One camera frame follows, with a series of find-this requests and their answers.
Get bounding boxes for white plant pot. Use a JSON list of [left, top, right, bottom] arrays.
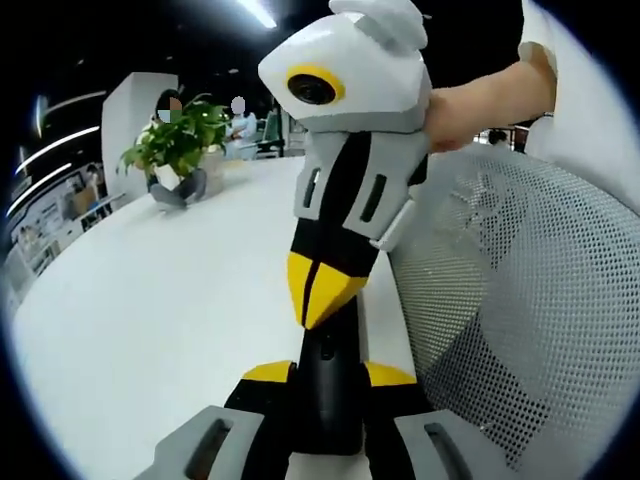
[[199, 148, 227, 189]]

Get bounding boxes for green potted plant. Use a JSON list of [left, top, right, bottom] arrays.
[[118, 92, 232, 177]]

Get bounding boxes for grey mesh office chair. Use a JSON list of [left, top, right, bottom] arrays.
[[389, 148, 640, 480]]

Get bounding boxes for green office chair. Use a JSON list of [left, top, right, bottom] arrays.
[[255, 109, 287, 157]]

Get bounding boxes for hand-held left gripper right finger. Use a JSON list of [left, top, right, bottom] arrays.
[[359, 360, 476, 480]]

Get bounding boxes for black remote control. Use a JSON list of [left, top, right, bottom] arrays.
[[297, 292, 370, 457]]

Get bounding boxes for black headset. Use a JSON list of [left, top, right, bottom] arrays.
[[148, 167, 209, 210]]

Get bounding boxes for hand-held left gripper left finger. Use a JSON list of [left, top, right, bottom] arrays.
[[132, 359, 301, 480]]

